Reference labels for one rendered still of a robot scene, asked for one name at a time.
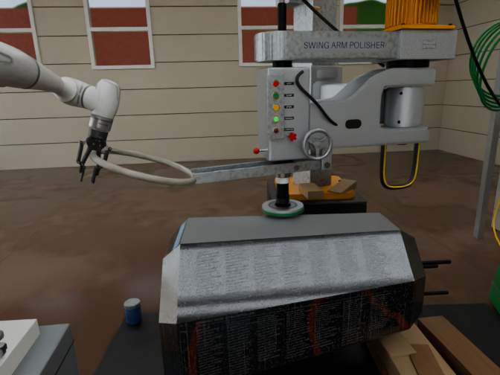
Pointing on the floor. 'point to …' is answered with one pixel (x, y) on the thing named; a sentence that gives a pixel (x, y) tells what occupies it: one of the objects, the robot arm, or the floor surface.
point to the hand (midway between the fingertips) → (88, 174)
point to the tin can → (132, 311)
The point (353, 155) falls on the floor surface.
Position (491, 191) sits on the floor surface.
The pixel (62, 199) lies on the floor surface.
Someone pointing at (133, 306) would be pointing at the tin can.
